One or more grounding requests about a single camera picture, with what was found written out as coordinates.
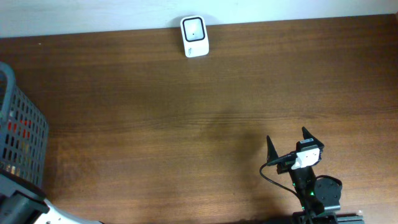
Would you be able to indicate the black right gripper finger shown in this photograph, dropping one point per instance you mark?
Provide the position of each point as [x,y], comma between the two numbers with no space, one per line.
[307,135]
[271,152]

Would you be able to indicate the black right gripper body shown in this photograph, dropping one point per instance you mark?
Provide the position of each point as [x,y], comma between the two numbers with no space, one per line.
[286,165]

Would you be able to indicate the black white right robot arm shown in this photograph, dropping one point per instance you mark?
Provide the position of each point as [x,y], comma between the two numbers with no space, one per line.
[318,195]

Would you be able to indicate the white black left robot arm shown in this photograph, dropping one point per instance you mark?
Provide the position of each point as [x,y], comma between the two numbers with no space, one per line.
[24,203]

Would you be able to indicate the white barcode scanner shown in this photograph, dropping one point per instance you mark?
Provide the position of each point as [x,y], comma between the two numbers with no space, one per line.
[194,36]

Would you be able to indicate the grey plastic mesh basket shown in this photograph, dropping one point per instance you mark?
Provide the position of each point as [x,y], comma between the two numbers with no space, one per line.
[24,131]

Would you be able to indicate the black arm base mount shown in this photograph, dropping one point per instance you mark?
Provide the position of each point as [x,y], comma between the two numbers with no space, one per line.
[301,218]

